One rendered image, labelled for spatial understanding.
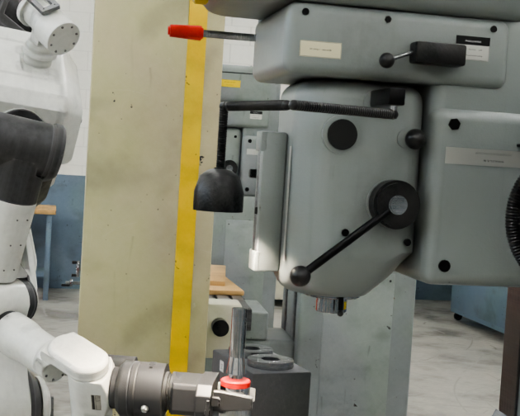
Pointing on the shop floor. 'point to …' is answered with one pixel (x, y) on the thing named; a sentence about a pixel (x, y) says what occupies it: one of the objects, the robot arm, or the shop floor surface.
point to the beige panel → (149, 182)
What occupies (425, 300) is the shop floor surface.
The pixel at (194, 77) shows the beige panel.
